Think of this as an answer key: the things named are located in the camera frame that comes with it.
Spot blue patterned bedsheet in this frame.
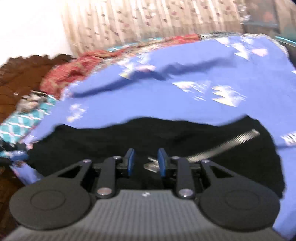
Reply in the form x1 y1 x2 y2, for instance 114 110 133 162
24 35 295 239

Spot red floral quilt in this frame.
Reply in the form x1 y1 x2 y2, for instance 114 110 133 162
40 34 200 99

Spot crumpled floral cloth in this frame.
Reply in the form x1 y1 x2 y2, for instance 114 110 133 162
16 90 49 113

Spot teal white patterned pillow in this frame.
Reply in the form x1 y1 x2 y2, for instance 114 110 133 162
1 95 58 158

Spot carved wooden headboard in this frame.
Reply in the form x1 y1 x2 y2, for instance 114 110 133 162
1 54 72 238

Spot black pants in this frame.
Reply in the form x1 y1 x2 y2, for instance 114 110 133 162
28 116 285 197

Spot clear teal-lid storage bin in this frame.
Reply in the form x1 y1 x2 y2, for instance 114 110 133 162
238 0 295 43

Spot beige leaf print curtain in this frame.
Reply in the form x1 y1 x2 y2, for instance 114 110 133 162
62 0 242 56

